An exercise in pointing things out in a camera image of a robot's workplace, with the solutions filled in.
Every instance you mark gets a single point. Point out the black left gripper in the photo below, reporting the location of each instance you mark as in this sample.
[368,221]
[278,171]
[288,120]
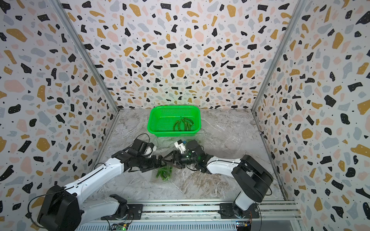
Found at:
[160,164]

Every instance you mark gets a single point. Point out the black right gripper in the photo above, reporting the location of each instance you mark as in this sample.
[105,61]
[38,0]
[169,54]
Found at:
[174,159]

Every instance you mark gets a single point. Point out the green peppers bunch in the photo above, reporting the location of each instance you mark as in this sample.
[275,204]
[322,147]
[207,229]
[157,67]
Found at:
[183,124]
[164,173]

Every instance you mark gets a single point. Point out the green peppers bunch front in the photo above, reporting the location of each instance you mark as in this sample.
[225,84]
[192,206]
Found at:
[183,124]

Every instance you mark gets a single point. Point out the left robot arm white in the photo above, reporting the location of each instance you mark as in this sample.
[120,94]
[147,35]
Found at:
[65,208]

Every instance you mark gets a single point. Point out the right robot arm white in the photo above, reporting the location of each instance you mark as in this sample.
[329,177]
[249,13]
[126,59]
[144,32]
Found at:
[253,179]

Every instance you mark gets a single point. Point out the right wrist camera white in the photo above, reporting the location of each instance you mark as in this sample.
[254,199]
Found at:
[181,147]

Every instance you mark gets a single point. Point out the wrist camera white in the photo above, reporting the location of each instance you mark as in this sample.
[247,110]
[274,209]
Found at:
[181,147]
[143,148]

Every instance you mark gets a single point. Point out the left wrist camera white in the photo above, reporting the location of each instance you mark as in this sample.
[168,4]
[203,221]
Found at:
[143,148]

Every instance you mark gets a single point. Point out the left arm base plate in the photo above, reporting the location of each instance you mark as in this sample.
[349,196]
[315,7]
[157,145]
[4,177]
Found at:
[126,212]

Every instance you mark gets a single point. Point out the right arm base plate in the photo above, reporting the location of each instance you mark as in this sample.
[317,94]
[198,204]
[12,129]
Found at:
[230,210]

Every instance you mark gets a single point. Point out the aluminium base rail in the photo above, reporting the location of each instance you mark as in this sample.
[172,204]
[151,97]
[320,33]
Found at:
[207,210]

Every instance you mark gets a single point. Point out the aluminium corner post left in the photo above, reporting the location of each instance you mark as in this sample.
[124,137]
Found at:
[58,8]

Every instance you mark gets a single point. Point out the aluminium corner post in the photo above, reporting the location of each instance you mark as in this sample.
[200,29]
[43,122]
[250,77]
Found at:
[281,48]
[58,8]

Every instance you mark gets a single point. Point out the aluminium corner post right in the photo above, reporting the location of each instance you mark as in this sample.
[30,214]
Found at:
[281,48]

